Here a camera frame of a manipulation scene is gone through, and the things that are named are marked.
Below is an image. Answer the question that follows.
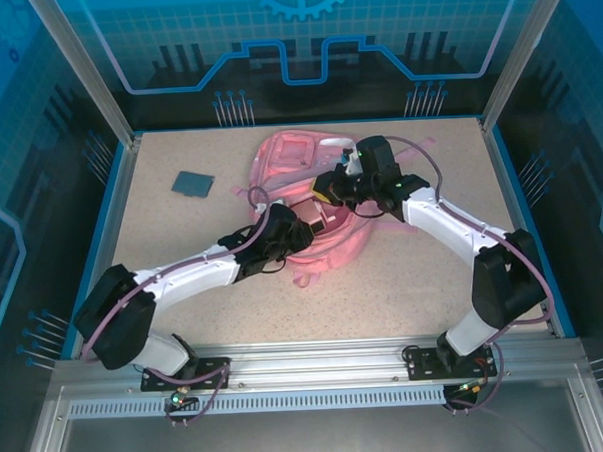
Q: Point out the pink student backpack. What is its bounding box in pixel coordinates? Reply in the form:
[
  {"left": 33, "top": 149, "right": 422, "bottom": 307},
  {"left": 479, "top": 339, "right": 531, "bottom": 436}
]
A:
[{"left": 226, "top": 123, "right": 443, "bottom": 293}]

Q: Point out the small grey-blue notebook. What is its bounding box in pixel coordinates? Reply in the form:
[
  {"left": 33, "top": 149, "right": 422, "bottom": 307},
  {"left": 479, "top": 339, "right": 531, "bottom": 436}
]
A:
[{"left": 171, "top": 170, "right": 216, "bottom": 199}]

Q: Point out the connector with green light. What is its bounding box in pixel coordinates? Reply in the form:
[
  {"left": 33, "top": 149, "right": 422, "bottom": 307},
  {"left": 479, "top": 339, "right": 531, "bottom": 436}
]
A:
[
  {"left": 455, "top": 377, "right": 492, "bottom": 398},
  {"left": 168, "top": 387, "right": 199, "bottom": 411}
]

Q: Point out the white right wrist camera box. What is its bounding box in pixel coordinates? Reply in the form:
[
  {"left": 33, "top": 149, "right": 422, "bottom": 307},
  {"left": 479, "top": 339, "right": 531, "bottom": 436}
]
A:
[{"left": 341, "top": 143, "right": 362, "bottom": 177}]

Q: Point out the aluminium side rail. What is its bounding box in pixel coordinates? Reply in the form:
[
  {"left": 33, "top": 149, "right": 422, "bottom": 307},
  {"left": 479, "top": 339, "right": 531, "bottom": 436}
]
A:
[
  {"left": 56, "top": 131, "right": 154, "bottom": 360},
  {"left": 476, "top": 112, "right": 578, "bottom": 342}
]

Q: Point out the aluminium mounting rail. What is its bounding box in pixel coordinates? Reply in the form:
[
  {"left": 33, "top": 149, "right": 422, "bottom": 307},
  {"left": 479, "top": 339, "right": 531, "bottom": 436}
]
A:
[{"left": 51, "top": 327, "right": 587, "bottom": 404}]

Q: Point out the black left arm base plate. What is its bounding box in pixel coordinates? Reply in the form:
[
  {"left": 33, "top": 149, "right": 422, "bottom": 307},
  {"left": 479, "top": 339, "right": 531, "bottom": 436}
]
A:
[{"left": 139, "top": 355, "right": 234, "bottom": 393}]

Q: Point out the short purple looped cable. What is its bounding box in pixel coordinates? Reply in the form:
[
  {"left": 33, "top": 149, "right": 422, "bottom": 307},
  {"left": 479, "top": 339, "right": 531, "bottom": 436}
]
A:
[
  {"left": 439, "top": 349, "right": 509, "bottom": 416},
  {"left": 157, "top": 363, "right": 236, "bottom": 431}
]

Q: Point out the slotted grey cable duct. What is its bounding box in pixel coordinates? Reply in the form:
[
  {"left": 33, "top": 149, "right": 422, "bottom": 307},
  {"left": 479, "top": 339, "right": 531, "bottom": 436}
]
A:
[{"left": 67, "top": 384, "right": 449, "bottom": 423}]

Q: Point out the aluminium frame post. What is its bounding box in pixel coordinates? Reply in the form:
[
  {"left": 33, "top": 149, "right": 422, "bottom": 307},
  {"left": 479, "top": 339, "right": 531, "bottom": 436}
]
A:
[
  {"left": 473, "top": 0, "right": 582, "bottom": 134},
  {"left": 26, "top": 0, "right": 145, "bottom": 155}
]

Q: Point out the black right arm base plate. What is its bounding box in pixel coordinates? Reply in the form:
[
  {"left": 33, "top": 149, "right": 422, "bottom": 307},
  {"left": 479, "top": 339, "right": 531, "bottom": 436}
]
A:
[{"left": 403, "top": 342, "right": 500, "bottom": 382}]

